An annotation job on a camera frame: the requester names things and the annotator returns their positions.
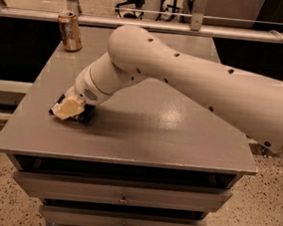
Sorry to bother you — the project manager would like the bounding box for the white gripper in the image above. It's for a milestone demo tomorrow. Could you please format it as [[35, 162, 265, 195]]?
[[53, 68, 110, 119]]

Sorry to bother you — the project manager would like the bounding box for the blue rxbar blueberry wrapper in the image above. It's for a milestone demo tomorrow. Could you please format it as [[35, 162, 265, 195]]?
[[48, 93, 97, 125]]

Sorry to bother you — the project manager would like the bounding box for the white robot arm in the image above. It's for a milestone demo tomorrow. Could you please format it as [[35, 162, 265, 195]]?
[[50, 25, 283, 157]]

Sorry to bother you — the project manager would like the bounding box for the top grey drawer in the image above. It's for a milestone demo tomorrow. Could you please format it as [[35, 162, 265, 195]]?
[[14, 171, 232, 212]]

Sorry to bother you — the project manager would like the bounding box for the grey drawer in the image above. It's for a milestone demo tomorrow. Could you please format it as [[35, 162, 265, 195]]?
[[14, 171, 232, 212], [40, 206, 205, 226]]

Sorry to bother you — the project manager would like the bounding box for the orange soda can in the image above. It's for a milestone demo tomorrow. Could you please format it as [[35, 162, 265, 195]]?
[[57, 11, 82, 52]]

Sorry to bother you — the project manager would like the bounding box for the grey drawer cabinet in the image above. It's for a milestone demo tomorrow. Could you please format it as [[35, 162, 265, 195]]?
[[0, 27, 256, 226]]

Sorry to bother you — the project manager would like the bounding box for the metal guard railing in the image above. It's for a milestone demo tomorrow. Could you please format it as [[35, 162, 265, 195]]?
[[0, 0, 283, 43]]

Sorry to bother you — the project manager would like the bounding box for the black office chair base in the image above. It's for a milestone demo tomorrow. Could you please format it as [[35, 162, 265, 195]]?
[[113, 0, 146, 21]]

